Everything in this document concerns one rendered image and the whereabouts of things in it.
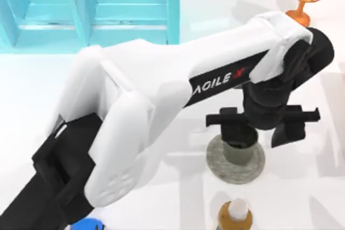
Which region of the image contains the blue rounded object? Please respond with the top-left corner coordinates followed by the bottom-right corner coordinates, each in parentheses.
top-left (70, 209), bottom-right (107, 230)

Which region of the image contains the brown bottle with white cap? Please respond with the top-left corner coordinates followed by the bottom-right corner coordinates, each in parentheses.
top-left (217, 198), bottom-right (254, 230)

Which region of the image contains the grey cup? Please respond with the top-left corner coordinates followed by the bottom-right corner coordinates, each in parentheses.
top-left (221, 126), bottom-right (260, 167)

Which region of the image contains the light blue rack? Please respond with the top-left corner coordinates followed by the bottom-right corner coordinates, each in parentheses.
top-left (0, 0), bottom-right (182, 54)

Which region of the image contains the grey round coaster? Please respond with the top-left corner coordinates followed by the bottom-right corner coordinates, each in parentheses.
top-left (206, 134), bottom-right (266, 185)

